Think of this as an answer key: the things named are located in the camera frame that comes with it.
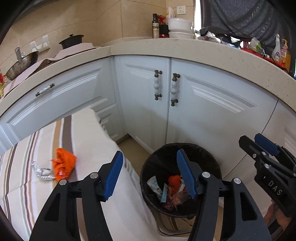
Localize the silver foil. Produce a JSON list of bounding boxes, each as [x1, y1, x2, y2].
[[31, 161, 56, 181]]

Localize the orange bag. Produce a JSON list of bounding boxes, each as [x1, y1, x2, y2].
[[52, 148, 76, 182]]

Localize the red white patterned wrapper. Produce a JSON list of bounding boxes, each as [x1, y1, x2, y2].
[[164, 184, 191, 210]]

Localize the red plastic bag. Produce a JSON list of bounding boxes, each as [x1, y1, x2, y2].
[[168, 175, 181, 194]]

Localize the light blue paper strip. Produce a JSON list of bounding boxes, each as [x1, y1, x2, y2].
[[161, 183, 168, 203]]

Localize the white blue toothpaste box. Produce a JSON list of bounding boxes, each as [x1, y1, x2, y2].
[[147, 176, 163, 200]]

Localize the black trash bin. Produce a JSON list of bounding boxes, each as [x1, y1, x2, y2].
[[140, 142, 223, 220]]

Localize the person's right hand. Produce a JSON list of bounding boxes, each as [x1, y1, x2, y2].
[[264, 200, 292, 231]]

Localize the striped tablecloth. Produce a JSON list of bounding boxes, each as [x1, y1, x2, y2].
[[1, 109, 161, 240]]

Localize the red black appliance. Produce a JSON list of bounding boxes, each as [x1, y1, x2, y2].
[[240, 47, 287, 70]]

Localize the orange detergent bottle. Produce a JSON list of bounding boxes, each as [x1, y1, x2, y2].
[[280, 39, 288, 66]]

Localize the white spray bottle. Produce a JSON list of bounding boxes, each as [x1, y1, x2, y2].
[[271, 34, 281, 63]]

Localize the dark hanging curtain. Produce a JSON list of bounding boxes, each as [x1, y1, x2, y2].
[[200, 1, 295, 58]]

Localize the white stacked bowls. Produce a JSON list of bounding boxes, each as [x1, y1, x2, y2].
[[168, 18, 194, 39]]

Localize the yellow oil bottle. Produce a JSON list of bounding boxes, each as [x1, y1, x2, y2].
[[0, 73, 6, 98]]

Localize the red packet by bottle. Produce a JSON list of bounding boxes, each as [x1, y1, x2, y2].
[[158, 15, 170, 38]]

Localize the steel wok pan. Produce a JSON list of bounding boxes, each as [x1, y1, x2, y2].
[[6, 47, 39, 80]]

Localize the pink stove cover cloth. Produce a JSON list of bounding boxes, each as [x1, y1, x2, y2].
[[4, 43, 95, 96]]

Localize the dark sauce bottle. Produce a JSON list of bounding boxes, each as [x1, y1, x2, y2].
[[152, 14, 159, 39]]

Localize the black lidded pot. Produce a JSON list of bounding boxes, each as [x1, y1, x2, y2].
[[59, 34, 84, 49]]

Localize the cabinet door handle right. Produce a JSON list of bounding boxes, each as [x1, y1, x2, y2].
[[170, 73, 180, 106]]

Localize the cabinet door handle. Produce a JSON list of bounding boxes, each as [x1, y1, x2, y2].
[[154, 70, 162, 100], [170, 73, 180, 106]]

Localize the drawer handle middle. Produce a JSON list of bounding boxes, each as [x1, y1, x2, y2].
[[35, 83, 55, 97]]

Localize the cabinet door handle left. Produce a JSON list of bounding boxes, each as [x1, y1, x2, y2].
[[154, 70, 162, 100]]

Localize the white wall socket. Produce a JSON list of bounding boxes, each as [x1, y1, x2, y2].
[[177, 6, 186, 15]]

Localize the white wall rack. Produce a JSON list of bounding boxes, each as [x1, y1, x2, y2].
[[29, 34, 51, 53]]

